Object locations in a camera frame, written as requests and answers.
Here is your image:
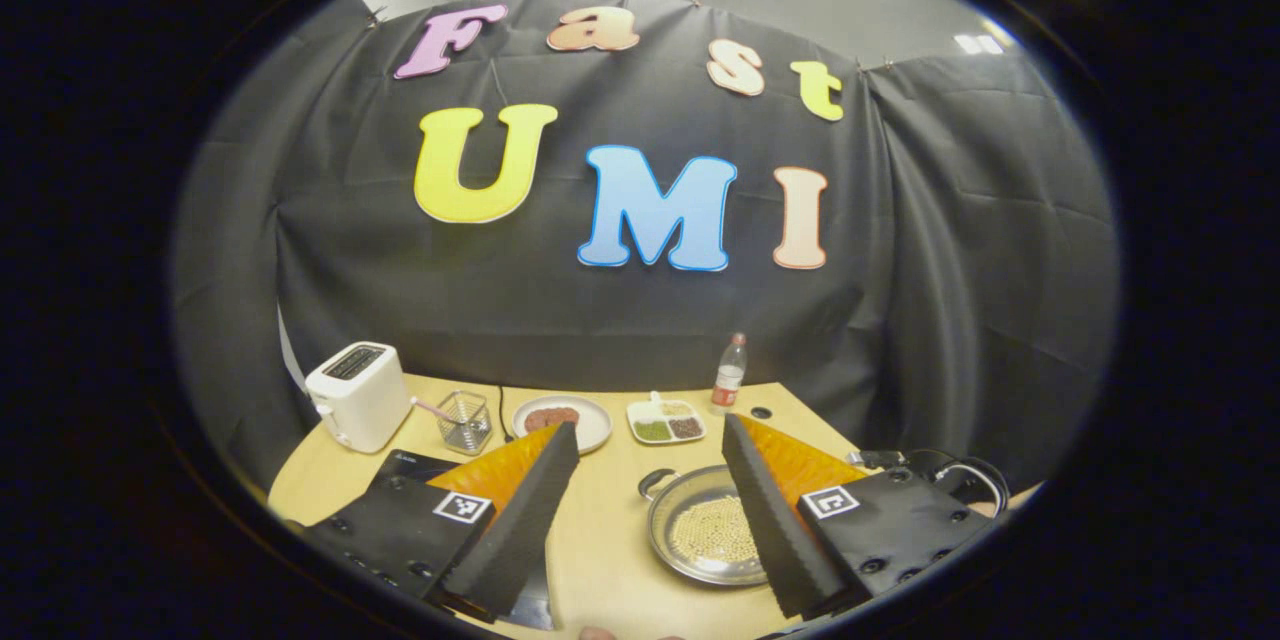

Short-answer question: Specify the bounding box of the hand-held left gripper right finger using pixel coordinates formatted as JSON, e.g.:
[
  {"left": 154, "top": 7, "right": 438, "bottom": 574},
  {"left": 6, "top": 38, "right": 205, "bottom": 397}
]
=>
[{"left": 722, "top": 412, "right": 993, "bottom": 621}]

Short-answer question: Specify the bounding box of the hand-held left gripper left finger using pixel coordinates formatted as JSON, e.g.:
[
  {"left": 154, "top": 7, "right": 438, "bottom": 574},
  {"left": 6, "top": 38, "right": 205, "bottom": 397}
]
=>
[{"left": 303, "top": 422, "right": 580, "bottom": 623}]

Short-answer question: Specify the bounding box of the steel pot with black handles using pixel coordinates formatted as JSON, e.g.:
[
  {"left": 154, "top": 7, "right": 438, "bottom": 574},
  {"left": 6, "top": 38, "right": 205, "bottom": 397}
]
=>
[{"left": 638, "top": 463, "right": 776, "bottom": 589}]

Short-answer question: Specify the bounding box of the black induction cooktop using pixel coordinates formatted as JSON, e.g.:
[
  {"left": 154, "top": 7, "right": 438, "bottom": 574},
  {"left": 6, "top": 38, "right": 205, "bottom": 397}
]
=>
[{"left": 368, "top": 448, "right": 557, "bottom": 633}]

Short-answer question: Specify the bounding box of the pile of soybeans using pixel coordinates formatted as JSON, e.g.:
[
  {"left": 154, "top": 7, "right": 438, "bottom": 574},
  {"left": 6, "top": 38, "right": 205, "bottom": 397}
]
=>
[{"left": 668, "top": 495, "right": 761, "bottom": 566}]

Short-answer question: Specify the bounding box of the round white plate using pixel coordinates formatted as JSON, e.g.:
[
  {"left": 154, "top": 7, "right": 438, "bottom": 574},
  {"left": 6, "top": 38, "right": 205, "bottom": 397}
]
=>
[{"left": 512, "top": 394, "right": 613, "bottom": 455}]

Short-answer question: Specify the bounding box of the clear plastic water bottle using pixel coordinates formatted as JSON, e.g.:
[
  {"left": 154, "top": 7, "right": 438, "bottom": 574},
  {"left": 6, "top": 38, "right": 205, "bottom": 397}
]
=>
[{"left": 711, "top": 332, "right": 748, "bottom": 417}]

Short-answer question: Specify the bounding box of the white divided dish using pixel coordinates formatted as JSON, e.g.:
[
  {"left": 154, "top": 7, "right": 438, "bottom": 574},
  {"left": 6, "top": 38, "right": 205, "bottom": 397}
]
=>
[{"left": 627, "top": 391, "right": 707, "bottom": 445}]

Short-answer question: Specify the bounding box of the white toaster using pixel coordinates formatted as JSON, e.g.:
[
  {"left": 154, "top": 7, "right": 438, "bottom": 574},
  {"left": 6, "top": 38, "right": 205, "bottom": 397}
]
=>
[{"left": 305, "top": 341, "right": 413, "bottom": 454}]

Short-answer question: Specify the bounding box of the wire mesh basket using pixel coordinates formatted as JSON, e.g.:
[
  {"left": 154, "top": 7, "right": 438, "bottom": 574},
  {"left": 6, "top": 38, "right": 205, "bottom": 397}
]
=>
[{"left": 436, "top": 390, "right": 493, "bottom": 456}]

